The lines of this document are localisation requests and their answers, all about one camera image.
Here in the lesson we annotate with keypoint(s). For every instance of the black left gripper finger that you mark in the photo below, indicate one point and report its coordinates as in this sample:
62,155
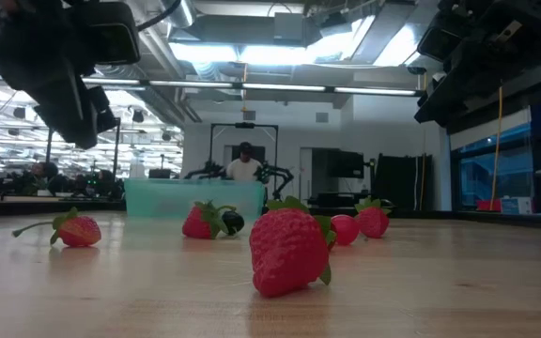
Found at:
71,117
103,110

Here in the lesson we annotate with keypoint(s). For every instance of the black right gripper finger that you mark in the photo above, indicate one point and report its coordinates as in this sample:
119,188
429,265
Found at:
458,96

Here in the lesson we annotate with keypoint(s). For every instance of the red strawberry with long stem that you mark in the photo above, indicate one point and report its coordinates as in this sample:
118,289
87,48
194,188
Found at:
80,232

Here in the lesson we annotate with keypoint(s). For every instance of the red plastic strawberry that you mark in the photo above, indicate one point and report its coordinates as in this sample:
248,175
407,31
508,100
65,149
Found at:
372,223
289,253
195,225

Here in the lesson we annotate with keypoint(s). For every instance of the black cherry green stem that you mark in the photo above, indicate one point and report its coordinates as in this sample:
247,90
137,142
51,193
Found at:
235,221

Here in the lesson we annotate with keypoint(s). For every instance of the black background robot arm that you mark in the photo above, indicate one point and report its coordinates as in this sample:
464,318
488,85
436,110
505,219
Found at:
275,171
209,170

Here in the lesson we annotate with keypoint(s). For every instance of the person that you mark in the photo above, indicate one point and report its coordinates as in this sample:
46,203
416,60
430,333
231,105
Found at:
45,176
243,170

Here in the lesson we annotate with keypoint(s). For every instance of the teal translucent plastic container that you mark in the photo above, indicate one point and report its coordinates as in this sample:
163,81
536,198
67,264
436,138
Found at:
158,197

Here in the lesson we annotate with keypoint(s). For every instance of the black standing panel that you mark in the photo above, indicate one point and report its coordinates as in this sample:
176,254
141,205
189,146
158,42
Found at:
399,183

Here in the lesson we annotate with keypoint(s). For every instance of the red box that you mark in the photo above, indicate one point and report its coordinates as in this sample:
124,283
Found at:
486,205

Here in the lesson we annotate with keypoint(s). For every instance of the blue and white box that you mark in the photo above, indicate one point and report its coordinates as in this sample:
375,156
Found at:
514,205

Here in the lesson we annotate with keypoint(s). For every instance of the red plastic cherry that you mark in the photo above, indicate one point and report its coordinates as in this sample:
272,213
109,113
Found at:
347,230

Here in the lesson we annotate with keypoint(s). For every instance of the long overhead light bar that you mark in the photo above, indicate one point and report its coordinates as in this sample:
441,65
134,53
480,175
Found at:
280,87

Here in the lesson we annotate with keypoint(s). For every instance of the grey ceiling ventilation unit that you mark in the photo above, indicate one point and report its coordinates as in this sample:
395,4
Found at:
289,28

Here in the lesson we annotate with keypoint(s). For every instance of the black gantry frame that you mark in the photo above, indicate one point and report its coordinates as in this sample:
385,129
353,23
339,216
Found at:
243,125
116,150

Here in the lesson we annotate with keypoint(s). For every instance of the black security camera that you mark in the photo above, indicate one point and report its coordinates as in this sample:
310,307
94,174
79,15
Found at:
416,70

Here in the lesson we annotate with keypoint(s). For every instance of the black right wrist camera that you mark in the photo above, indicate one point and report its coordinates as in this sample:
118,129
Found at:
442,40

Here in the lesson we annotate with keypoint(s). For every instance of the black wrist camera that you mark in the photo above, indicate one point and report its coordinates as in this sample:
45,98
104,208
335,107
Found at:
111,33
442,40

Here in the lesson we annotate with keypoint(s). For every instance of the silver ceiling duct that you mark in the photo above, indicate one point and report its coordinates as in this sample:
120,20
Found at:
167,105

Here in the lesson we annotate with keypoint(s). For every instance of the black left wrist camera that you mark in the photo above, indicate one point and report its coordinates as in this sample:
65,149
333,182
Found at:
111,33

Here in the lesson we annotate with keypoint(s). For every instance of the black table frame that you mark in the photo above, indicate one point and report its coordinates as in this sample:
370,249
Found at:
64,206

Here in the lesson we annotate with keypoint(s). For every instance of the black wall screen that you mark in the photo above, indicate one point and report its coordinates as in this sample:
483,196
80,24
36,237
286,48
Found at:
345,164

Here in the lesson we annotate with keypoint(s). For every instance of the grey wall vent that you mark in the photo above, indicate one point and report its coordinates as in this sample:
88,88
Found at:
322,117
249,115

